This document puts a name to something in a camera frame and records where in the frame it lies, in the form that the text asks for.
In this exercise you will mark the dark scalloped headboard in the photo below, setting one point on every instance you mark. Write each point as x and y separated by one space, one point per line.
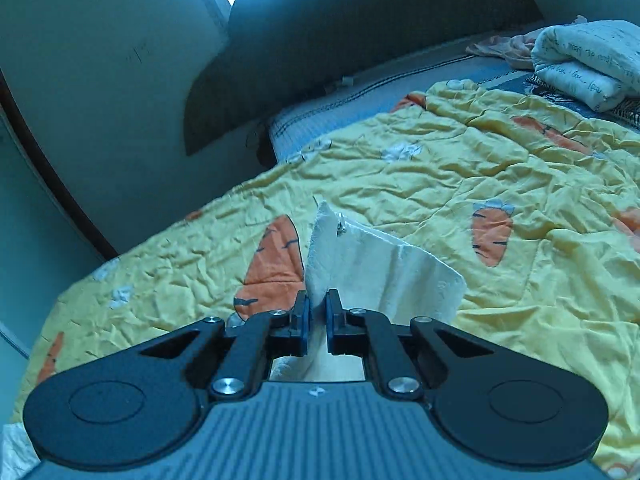
280 51

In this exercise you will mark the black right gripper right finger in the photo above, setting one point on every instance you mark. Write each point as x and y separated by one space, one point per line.
492 402

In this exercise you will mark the peach crumpled cloth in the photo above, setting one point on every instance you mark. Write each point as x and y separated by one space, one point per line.
515 50

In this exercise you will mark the folded white printed blanket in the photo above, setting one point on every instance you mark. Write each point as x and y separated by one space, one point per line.
596 63

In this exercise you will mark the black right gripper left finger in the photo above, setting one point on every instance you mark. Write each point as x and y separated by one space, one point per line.
142 403

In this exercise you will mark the yellow carrot print quilt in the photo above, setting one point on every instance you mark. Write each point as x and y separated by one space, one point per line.
536 206

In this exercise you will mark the grey quilted mattress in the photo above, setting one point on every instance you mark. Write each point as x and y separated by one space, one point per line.
380 89

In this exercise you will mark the white textured pants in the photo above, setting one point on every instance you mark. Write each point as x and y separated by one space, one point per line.
372 270

